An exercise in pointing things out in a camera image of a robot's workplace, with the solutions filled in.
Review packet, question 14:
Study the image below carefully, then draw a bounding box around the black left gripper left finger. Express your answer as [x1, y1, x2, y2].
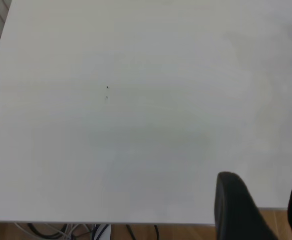
[214, 171, 279, 240]

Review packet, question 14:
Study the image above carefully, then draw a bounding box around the white floor cable bundle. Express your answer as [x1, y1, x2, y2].
[13, 222, 93, 240]

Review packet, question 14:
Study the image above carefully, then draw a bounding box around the white table leg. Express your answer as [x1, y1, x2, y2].
[93, 224, 112, 240]

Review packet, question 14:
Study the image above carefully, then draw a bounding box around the thick black floor cable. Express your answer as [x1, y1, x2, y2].
[27, 223, 70, 240]

